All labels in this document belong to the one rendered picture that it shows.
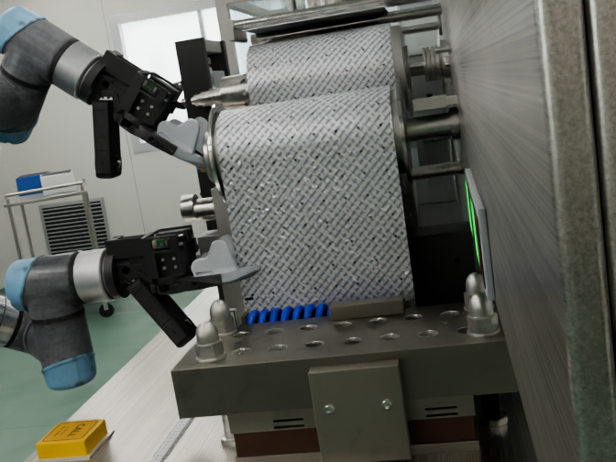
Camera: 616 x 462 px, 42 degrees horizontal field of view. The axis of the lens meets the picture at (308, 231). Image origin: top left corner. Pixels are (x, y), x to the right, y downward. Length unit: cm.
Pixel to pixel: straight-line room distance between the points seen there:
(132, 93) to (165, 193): 591
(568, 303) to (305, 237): 87
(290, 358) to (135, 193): 628
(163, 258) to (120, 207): 613
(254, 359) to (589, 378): 74
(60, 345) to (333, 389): 45
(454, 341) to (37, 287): 59
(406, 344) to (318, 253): 23
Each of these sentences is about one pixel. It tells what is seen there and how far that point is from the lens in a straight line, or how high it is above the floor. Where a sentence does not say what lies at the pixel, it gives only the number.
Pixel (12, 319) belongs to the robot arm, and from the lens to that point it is 129.
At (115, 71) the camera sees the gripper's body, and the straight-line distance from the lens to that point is 119.
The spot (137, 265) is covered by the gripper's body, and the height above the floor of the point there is 112.
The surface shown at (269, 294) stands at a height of 106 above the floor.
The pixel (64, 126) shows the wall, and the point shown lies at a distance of 734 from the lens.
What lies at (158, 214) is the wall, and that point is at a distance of 711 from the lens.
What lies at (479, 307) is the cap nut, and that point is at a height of 106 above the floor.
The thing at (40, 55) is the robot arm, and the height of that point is 143.
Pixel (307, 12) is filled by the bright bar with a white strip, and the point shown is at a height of 145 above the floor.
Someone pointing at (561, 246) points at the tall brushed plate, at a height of 128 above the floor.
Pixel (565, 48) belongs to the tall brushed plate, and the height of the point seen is 132.
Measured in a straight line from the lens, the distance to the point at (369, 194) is 105.
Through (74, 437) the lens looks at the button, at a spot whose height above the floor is 92.
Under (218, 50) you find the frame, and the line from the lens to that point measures 154.
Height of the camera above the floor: 132
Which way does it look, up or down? 10 degrees down
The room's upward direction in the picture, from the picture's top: 9 degrees counter-clockwise
